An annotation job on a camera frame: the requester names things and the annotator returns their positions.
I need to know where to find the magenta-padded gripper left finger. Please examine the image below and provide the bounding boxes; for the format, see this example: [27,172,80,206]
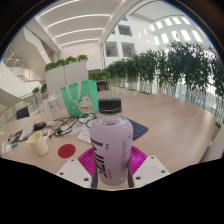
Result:
[55,147,100,190]

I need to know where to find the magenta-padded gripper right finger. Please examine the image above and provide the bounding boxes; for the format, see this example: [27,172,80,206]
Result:
[128,145,172,188]

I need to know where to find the pink drink bottle black cap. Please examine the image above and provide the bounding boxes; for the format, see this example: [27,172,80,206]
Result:
[89,97,134,187]

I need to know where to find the flat round red coaster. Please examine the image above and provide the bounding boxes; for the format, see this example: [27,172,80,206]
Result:
[57,143,77,160]

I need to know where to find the white tissue packet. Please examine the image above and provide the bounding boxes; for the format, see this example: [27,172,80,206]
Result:
[77,128,93,144]

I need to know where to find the pale yellow mug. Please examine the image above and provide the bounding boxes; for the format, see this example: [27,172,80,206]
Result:
[25,132,50,158]

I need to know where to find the dark blue keyboard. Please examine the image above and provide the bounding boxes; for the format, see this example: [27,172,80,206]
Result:
[126,117,150,141]

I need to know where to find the white power adapter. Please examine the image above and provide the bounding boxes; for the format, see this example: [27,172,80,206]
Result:
[45,120,59,128]

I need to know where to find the black power adapter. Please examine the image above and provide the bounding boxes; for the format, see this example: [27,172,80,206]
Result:
[33,121,48,132]

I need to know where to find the clear plastic cup with lid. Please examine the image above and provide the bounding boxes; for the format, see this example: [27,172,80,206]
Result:
[46,91,63,121]

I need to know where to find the small white device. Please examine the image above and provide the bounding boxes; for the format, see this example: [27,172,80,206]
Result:
[5,140,13,153]

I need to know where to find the long white remote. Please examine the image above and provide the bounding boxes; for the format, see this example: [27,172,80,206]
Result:
[0,141,8,156]

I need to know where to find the black chair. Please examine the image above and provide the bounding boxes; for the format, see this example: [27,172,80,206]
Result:
[15,106,31,120]

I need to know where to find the potted green plants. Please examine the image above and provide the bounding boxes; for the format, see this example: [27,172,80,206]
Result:
[32,83,48,96]

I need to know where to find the white planter partition with plants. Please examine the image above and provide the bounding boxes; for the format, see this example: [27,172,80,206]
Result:
[44,54,90,98]

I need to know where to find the low green hedge planter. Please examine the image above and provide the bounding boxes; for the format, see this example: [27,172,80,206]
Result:
[88,69,112,82]

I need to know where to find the row of green trees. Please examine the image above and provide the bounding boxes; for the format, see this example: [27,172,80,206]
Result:
[106,41,224,124]

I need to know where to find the ceiling light strips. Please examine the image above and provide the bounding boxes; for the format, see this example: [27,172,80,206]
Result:
[39,0,111,48]

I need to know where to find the black cable bundle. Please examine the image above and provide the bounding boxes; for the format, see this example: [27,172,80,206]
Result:
[51,112,98,137]

